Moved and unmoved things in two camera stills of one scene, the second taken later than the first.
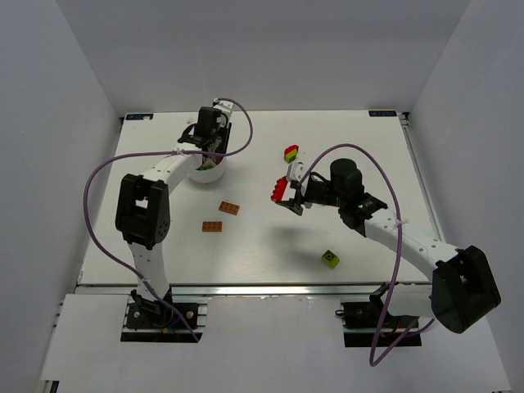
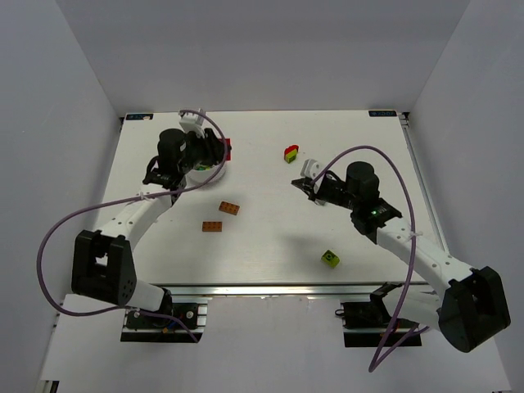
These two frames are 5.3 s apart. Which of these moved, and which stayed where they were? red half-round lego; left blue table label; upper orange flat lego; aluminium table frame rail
Moved: red half-round lego
Stayed: left blue table label; aluminium table frame rail; upper orange flat lego
